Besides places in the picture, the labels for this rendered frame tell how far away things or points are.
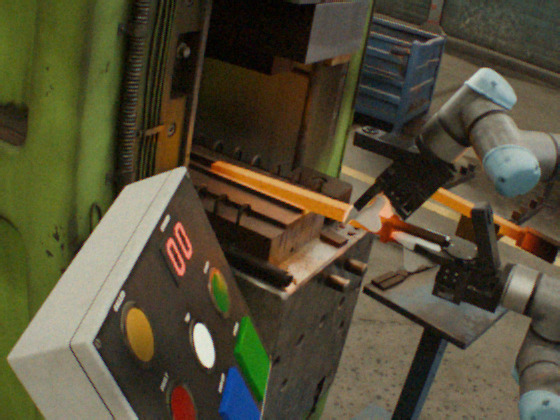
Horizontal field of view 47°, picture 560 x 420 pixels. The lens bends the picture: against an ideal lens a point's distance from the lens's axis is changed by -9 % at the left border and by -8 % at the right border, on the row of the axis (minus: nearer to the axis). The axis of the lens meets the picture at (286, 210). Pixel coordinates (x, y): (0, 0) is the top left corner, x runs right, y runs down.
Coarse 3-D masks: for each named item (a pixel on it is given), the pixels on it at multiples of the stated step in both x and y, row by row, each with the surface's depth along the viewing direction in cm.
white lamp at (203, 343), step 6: (198, 324) 67; (198, 330) 67; (204, 330) 68; (198, 336) 66; (204, 336) 67; (198, 342) 66; (204, 342) 67; (210, 342) 69; (198, 348) 65; (204, 348) 66; (210, 348) 68; (204, 354) 66; (210, 354) 68; (204, 360) 66; (210, 360) 67; (210, 366) 67
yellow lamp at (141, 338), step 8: (136, 312) 55; (128, 320) 54; (136, 320) 55; (144, 320) 56; (128, 328) 53; (136, 328) 54; (144, 328) 56; (128, 336) 53; (136, 336) 54; (144, 336) 55; (152, 336) 57; (136, 344) 53; (144, 344) 55; (152, 344) 56; (136, 352) 53; (144, 352) 54; (152, 352) 56; (144, 360) 54
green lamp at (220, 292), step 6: (216, 276) 76; (216, 282) 75; (222, 282) 77; (216, 288) 75; (222, 288) 76; (216, 294) 74; (222, 294) 76; (216, 300) 74; (222, 300) 75; (228, 300) 78; (222, 306) 75; (228, 306) 77
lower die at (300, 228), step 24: (192, 144) 139; (192, 168) 129; (216, 192) 122; (240, 192) 124; (264, 192) 123; (216, 216) 117; (264, 216) 118; (288, 216) 119; (312, 216) 125; (240, 240) 116; (264, 240) 113; (288, 240) 119
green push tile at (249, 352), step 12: (252, 324) 82; (240, 336) 78; (252, 336) 80; (240, 348) 76; (252, 348) 79; (240, 360) 75; (252, 360) 78; (264, 360) 82; (252, 372) 77; (264, 372) 81; (252, 384) 77; (264, 384) 79
